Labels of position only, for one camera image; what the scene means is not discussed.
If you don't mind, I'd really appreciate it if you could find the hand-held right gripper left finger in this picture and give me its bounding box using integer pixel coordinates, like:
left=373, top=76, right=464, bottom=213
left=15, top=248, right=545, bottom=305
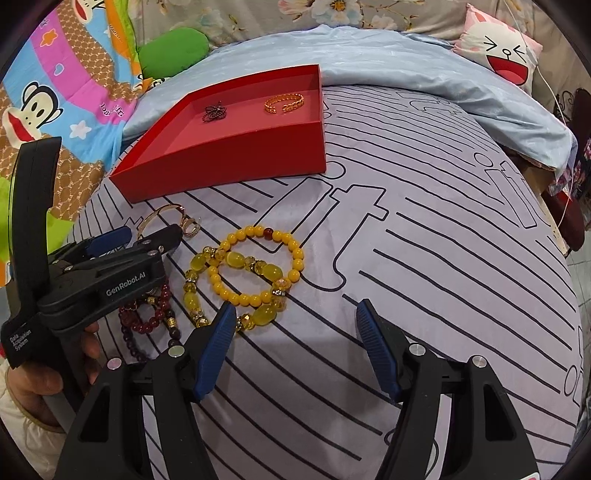
left=55, top=302, right=238, bottom=480

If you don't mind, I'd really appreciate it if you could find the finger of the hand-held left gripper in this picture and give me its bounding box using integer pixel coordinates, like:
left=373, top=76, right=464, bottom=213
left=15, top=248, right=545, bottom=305
left=48, top=226, right=133, bottom=271
left=69, top=224, right=184, bottom=278

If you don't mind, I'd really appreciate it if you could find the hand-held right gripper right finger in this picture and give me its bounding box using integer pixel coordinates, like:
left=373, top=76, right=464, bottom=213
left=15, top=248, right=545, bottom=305
left=355, top=299, right=539, bottom=480

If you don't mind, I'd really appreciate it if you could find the thin gold bangle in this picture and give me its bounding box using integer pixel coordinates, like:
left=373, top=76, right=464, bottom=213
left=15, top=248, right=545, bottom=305
left=136, top=204, right=188, bottom=241

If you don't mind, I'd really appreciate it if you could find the dark red bead bracelet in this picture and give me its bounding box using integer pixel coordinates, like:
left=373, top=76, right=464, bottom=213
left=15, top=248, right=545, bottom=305
left=119, top=282, right=176, bottom=335

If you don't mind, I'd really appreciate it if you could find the dark purple bead bracelet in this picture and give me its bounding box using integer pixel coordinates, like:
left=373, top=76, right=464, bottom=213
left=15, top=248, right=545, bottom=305
left=121, top=318, right=185, bottom=363

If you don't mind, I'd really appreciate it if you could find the yellow oval bead bracelet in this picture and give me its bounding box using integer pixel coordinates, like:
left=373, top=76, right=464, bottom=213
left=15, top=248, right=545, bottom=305
left=183, top=247, right=288, bottom=332

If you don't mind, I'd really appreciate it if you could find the yellow round bead bracelet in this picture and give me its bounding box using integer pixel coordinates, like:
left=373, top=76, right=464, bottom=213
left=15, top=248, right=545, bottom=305
left=206, top=224, right=305, bottom=309

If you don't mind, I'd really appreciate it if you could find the red cardboard box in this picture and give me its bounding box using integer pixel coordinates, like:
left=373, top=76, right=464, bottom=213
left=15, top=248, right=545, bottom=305
left=109, top=64, right=328, bottom=205

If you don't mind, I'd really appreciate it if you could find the person's left forearm cream sleeve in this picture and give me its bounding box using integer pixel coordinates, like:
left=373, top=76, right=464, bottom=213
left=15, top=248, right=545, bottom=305
left=0, top=364, right=70, bottom=468

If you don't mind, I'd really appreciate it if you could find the person's left hand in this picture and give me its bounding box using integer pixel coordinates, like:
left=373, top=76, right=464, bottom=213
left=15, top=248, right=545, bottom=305
left=7, top=320, right=101, bottom=401

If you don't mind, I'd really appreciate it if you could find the lilac striped bed sheet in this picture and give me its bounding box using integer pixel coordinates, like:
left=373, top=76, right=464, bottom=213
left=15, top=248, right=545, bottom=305
left=65, top=85, right=583, bottom=480

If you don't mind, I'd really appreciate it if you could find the colourful cartoon monkey blanket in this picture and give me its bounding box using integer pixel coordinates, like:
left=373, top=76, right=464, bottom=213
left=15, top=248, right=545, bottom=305
left=0, top=0, right=153, bottom=287

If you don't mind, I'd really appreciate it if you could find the green pillow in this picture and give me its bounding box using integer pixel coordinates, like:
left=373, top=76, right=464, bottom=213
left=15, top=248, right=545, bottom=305
left=137, top=27, right=209, bottom=79

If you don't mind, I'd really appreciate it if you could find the beige cardboard piece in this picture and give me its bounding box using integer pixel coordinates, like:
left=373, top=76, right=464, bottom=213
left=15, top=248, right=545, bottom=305
left=517, top=152, right=571, bottom=252

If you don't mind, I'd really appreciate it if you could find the light blue quilt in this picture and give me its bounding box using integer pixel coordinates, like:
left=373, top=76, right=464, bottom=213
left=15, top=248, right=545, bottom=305
left=122, top=24, right=580, bottom=181

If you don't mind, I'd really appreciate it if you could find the pink cartoon face cushion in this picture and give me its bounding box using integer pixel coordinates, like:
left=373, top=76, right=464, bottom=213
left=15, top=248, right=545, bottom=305
left=451, top=4, right=543, bottom=88

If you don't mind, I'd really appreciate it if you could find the gold chain bracelet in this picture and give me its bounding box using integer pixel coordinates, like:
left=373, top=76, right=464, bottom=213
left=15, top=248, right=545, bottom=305
left=264, top=93, right=305, bottom=114

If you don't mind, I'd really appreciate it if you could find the white cable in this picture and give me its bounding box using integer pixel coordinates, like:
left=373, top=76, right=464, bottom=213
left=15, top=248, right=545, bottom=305
left=501, top=0, right=575, bottom=232

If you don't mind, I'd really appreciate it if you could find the black metal frame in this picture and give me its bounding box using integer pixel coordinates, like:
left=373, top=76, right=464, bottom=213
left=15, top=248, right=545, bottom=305
left=556, top=88, right=591, bottom=134

